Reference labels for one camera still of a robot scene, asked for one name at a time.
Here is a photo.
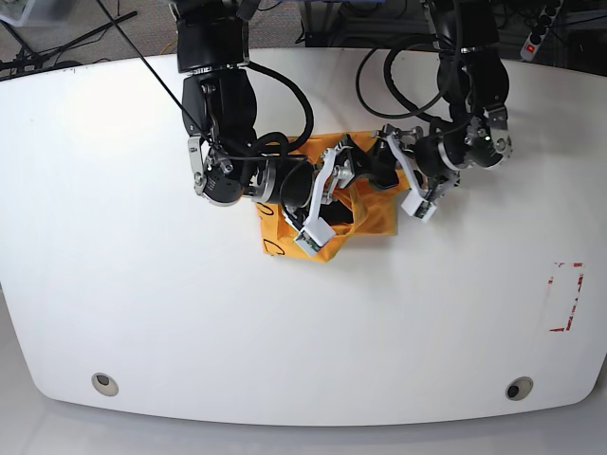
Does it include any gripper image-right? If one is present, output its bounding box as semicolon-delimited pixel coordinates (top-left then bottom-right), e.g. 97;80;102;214
369;135;463;191

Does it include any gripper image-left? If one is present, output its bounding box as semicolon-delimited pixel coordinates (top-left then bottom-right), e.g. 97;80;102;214
277;134;379;235

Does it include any orange yellow T-shirt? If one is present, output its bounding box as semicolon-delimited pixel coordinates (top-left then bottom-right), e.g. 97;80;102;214
253;131;409;263

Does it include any red tape rectangle marking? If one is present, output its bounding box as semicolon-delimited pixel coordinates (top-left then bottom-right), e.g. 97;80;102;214
544;262;585;333

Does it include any white power strip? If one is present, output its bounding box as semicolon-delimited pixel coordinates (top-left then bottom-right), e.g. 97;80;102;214
520;0;564;62

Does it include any right table grommet hole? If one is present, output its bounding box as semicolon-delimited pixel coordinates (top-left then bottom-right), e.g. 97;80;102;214
506;376;534;401

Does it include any table grommet hole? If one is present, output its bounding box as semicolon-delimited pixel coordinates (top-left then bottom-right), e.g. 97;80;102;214
91;373;120;397
506;376;534;401

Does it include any left table grommet hole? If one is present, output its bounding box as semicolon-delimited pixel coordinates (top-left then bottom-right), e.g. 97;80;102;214
91;373;120;397

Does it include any black tripod stand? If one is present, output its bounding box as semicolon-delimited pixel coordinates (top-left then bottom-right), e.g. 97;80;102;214
0;9;138;77

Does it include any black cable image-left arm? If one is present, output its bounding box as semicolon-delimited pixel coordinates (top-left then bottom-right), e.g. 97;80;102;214
247;62;315;152

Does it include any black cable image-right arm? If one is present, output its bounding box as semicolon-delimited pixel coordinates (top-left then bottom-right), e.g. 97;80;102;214
355;40;458;122

